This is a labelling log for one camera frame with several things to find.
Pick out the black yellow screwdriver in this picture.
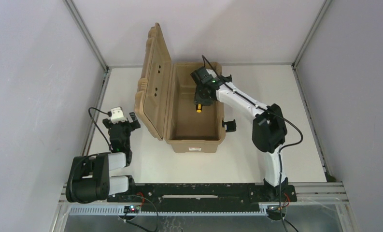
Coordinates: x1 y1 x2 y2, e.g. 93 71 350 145
196 104 202 113

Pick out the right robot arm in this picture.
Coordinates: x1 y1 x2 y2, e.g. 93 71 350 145
191 67 288 196

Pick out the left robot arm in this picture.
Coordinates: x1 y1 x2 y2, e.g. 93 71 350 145
65 111 141 204

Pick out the tan plastic storage bin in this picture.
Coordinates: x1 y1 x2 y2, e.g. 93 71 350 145
134 23 226 153

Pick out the small circuit board with leds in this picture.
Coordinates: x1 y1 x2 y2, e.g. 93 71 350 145
123 205 141 214

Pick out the left camera black cable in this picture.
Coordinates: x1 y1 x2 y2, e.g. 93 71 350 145
88 107 113 152

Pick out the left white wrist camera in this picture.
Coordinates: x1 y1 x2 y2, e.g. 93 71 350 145
110 106 127 124

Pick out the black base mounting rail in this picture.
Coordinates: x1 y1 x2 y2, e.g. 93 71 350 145
107 183 298 214

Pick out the black cable at front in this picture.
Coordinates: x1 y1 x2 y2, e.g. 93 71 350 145
117 194 160 232

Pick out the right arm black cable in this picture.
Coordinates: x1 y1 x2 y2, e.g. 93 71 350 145
201 55 304 232

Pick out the left aluminium corner post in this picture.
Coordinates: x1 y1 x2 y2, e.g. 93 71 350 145
63 0 109 72

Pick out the aluminium corner post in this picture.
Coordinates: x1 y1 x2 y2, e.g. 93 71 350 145
63 0 109 72
292 0 333 69

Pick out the right aluminium corner post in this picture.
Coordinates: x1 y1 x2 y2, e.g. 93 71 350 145
292 0 333 69

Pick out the aluminium frame front rail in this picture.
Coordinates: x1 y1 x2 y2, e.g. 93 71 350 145
58 182 349 216

